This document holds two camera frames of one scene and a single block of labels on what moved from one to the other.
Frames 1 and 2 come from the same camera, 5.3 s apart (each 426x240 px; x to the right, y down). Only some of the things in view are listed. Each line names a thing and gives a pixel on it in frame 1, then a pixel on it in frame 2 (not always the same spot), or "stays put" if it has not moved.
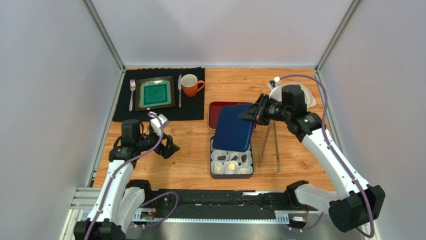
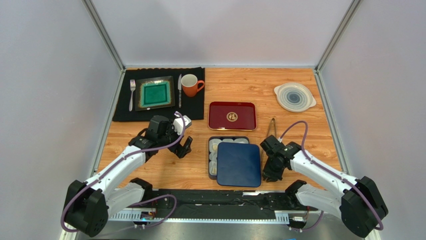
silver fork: x=132 y=86 stays put
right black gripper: x=261 y=110 → x=273 y=163
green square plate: x=154 y=93 stays put
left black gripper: x=166 y=152 → x=185 y=149
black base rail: x=220 y=204 stays put
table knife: x=179 y=88 stays put
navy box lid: x=233 y=132 → x=238 y=164
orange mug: x=189 y=83 stays put
